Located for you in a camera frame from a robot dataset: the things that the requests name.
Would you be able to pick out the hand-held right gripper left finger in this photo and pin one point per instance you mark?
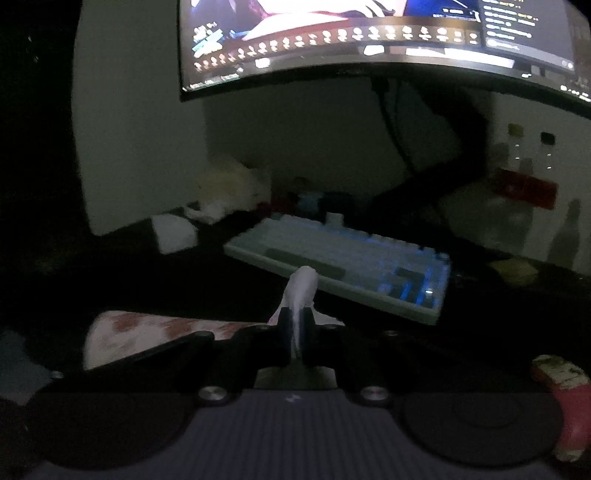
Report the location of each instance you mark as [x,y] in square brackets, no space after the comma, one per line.
[284,332]

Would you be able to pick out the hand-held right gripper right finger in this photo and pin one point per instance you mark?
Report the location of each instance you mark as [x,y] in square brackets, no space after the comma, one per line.
[305,332]

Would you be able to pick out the white tissue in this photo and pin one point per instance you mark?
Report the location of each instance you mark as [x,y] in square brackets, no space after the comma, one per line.
[205,211]
[302,286]

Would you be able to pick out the white patterned tissue box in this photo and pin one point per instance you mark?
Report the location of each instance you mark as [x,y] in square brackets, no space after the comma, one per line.
[138,330]

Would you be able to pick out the white backlit mechanical keyboard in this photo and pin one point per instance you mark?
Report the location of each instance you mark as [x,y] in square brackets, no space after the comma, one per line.
[323,249]

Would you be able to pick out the red bowl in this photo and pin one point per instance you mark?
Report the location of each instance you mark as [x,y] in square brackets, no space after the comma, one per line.
[282,204]

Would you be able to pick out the dark cup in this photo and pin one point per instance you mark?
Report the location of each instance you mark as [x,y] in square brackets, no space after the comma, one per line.
[339,203]

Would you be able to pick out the blue patterned cup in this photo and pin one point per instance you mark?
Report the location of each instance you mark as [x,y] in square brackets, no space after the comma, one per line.
[308,198]

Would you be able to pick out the crumpled white tissue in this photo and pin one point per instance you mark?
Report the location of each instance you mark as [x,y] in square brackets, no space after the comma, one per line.
[205,211]

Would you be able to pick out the flat white napkin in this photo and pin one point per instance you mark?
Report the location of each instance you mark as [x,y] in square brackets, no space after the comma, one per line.
[173,233]

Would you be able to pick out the clear plastic bag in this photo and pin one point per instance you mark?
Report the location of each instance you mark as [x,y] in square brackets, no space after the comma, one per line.
[489,217]

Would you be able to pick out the yellow packet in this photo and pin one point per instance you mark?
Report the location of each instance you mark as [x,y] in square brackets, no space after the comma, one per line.
[515,271]

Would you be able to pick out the black monitor stand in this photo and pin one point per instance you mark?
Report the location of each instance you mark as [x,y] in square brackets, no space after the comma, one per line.
[443,152]

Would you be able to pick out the yellow capped clear bottle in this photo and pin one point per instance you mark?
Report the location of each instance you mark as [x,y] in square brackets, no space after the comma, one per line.
[515,157]

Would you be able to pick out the red and white can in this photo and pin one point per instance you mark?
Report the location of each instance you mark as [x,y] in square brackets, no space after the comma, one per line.
[572,406]

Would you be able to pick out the dark glass bottle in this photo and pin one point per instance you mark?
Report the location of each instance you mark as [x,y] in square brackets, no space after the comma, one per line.
[567,240]

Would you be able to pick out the curved computer monitor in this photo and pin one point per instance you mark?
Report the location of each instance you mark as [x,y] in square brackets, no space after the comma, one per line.
[323,55]

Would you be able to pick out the black capped clear bottle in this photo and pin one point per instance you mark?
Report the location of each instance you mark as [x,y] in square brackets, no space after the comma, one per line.
[546,170]

